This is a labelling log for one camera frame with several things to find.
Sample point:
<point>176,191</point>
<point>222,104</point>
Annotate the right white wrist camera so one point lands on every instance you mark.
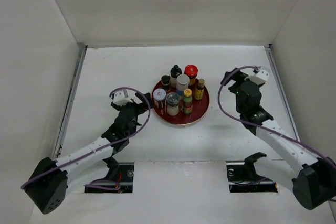
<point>260,76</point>

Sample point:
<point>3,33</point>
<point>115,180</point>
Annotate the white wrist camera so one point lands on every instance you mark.
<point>260,76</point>
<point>120,97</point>

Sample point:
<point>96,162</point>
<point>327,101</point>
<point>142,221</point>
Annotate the green-label red sauce bottle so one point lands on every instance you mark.
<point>187,101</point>

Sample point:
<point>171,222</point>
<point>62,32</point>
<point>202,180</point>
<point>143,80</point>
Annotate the black-top white salt grinder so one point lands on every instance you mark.
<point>174,73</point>

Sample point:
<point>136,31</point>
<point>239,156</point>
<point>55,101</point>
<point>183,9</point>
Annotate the silver-lid blue-label jar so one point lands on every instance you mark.
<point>182,83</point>

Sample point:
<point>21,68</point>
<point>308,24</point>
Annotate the right aluminium table rail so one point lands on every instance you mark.
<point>284,99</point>

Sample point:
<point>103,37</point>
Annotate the small yellow-label oil bottle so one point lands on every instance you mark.
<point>199,90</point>

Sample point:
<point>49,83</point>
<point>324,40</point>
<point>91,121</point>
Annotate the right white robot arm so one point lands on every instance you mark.
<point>310,175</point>

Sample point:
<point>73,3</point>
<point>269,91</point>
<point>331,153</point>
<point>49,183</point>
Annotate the red round lacquer tray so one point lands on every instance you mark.
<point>199,109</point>

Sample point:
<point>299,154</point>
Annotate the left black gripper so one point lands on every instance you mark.
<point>140,109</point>

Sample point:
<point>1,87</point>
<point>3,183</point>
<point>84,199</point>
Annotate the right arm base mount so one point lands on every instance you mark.
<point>242,176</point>

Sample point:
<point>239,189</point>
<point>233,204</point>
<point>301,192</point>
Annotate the left aluminium table rail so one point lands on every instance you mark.
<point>62,129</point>

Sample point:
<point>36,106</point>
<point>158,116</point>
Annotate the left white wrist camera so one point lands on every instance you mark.
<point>120,97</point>

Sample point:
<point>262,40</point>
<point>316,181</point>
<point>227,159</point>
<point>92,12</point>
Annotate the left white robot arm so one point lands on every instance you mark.
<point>53,179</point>

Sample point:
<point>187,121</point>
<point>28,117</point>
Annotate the black-cap pepper shaker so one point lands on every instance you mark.
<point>165,82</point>

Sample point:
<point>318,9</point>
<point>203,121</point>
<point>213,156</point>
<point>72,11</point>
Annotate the red-lid chili sauce jar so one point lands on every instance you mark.
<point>191,71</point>

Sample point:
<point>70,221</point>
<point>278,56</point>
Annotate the white-lid dark spice jar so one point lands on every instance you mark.
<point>159,96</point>

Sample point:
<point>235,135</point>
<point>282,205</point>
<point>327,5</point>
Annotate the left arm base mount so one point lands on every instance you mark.
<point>118,179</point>

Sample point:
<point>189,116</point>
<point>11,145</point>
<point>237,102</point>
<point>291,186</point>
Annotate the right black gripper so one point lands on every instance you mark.
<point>234,74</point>

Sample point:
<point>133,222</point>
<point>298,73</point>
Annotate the grey-top white salt grinder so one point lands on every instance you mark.
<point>172,104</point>

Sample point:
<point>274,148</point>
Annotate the aluminium table rail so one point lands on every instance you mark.
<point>284,99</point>
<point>62,129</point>

